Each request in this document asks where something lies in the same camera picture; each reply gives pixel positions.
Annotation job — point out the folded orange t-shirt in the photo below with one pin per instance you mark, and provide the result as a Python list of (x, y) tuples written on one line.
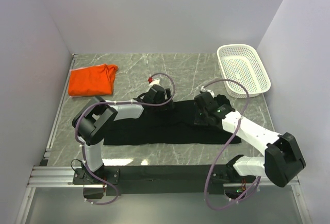
[(95, 80)]

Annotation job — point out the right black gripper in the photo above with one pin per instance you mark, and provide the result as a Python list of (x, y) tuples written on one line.
[(200, 113)]

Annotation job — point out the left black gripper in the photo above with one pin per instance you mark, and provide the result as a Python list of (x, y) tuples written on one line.
[(168, 99)]

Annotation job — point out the black t-shirt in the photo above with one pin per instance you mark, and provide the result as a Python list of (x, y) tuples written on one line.
[(174, 126)]

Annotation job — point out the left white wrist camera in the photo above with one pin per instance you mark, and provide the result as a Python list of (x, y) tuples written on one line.
[(153, 81)]

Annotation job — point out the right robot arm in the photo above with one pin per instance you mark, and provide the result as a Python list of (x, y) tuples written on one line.
[(281, 158)]

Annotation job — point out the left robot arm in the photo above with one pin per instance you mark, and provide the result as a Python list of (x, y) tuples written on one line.
[(94, 121)]

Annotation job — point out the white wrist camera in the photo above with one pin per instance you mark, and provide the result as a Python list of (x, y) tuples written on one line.
[(204, 90), (153, 81)]

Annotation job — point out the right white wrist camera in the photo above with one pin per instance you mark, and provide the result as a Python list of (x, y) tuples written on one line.
[(204, 90)]

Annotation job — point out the aluminium frame rail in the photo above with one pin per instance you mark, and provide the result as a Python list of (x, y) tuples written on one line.
[(44, 176)]

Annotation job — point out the white perforated plastic basket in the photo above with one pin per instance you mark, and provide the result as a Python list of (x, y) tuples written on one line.
[(241, 63)]

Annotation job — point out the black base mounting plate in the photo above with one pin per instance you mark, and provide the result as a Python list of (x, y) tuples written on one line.
[(147, 179)]

